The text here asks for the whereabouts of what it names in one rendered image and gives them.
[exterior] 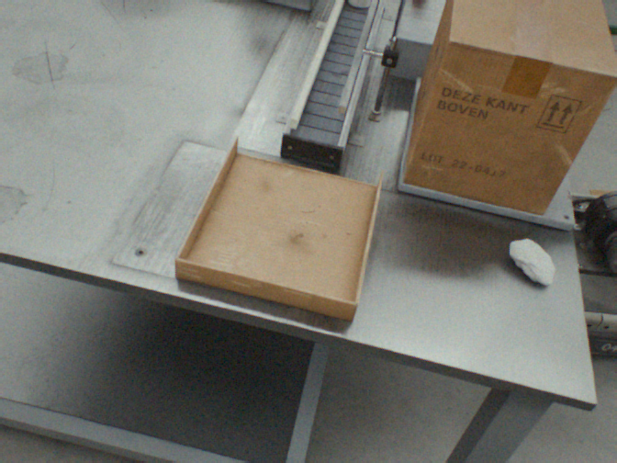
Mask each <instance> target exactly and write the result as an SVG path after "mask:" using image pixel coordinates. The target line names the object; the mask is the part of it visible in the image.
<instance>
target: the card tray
mask: <svg viewBox="0 0 617 463"><path fill-rule="evenodd" d="M237 143H238V135H236V136H235V138H234V140H233V143H232V145H231V146H230V149H229V151H228V153H227V155H226V157H225V159H224V162H223V164H222V166H221V167H220V169H219V170H218V172H217V174H216V176H215V178H214V181H213V183H212V185H211V187H210V189H209V191H208V193H207V195H206V197H205V200H204V202H203V204H202V206H201V209H199V211H198V213H197V215H196V218H195V220H194V222H193V224H192V226H191V228H190V230H189V232H188V234H187V235H186V238H185V241H184V243H182V245H181V247H180V249H179V251H178V253H177V255H176V258H175V259H174V265H175V278H179V279H183V280H187V281H191V282H195V283H198V284H202V285H206V286H210V287H213V288H221V289H225V290H228V291H232V292H236V293H241V294H244V295H248V297H252V298H256V299H263V300H267V301H270V302H273V303H278V304H282V305H286V306H289V307H293V308H298V309H302V310H305V311H312V312H317V313H320V314H324V316H328V317H332V318H336V319H340V320H343V321H347V322H353V320H354V317H355V314H356V311H357V307H358V304H359V299H360V293H361V288H362V284H363V279H364V273H365V264H366V259H367V254H368V249H369V244H370V240H371V233H373V229H374V224H375V219H376V210H377V205H378V200H379V194H380V189H381V185H382V180H383V174H384V170H382V171H381V175H380V178H379V182H378V186H375V185H370V184H367V183H362V182H358V181H354V180H350V179H346V177H342V176H338V175H330V174H326V173H322V172H319V171H314V170H309V169H306V168H302V167H298V166H294V165H290V164H282V163H279V162H274V161H270V160H266V158H262V157H258V156H253V155H249V154H246V153H242V152H237Z"/></svg>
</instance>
